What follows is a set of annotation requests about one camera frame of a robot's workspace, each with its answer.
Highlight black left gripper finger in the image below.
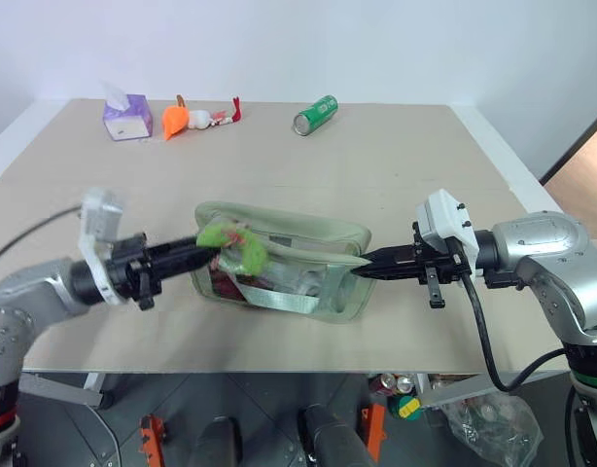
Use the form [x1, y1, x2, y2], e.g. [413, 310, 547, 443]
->
[150, 255, 215, 283]
[147, 236, 218, 264]

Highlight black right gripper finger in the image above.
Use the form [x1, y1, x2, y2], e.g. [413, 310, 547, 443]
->
[351, 262, 422, 282]
[360, 244, 418, 267]

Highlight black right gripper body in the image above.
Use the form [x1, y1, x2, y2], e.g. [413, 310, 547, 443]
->
[410, 221, 475, 310]

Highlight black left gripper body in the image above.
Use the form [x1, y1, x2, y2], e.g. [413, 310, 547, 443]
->
[105, 232, 164, 312]

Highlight green plush keychain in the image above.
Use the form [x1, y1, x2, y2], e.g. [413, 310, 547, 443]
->
[195, 220, 270, 274]

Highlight green zip pouch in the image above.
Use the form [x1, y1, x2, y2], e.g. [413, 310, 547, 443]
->
[190, 199, 378, 325]

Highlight orange plush toy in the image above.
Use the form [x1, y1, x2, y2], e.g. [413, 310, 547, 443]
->
[161, 94, 191, 143]

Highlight white and red plush toy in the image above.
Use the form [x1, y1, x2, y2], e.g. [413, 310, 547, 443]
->
[188, 95, 244, 131]

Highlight dark red packet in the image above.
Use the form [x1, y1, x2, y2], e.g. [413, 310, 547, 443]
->
[209, 268, 243, 299]

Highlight red drink can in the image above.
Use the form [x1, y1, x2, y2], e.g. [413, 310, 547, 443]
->
[368, 373, 398, 398]

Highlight green and yellow round lid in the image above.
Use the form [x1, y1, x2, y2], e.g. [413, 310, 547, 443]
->
[387, 394, 422, 422]

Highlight purple tissue box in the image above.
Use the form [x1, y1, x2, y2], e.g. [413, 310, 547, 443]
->
[101, 93, 155, 143]

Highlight orange clamp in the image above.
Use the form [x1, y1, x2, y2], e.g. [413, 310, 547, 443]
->
[360, 403, 388, 464]
[138, 413, 166, 467]

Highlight green drink can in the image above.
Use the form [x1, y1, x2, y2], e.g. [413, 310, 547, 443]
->
[293, 93, 339, 139]

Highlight white tissue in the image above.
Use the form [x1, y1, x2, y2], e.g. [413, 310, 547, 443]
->
[100, 80, 132, 111]

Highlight clear plastic bag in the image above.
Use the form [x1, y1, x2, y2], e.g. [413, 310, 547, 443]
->
[438, 391, 544, 464]

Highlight dark rounded shape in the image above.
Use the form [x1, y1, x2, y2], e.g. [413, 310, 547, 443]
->
[297, 404, 377, 467]

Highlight brown door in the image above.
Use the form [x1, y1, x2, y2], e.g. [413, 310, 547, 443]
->
[540, 103, 597, 197]

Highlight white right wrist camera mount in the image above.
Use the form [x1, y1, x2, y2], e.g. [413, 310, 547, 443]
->
[414, 188, 476, 274]

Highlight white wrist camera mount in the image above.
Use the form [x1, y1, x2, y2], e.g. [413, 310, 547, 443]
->
[414, 188, 476, 274]
[78, 188, 128, 307]

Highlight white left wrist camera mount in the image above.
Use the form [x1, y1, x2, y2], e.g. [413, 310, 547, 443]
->
[78, 188, 128, 307]

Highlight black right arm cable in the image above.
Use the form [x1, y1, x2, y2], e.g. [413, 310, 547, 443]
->
[451, 251, 572, 393]

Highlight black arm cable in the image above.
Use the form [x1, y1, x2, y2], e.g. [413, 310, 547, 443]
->
[0, 205, 84, 269]
[451, 251, 572, 393]

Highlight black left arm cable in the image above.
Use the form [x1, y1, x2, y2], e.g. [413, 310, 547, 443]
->
[0, 205, 84, 269]

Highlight grey table leg bracket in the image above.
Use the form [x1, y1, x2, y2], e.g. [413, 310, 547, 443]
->
[18, 373, 116, 409]

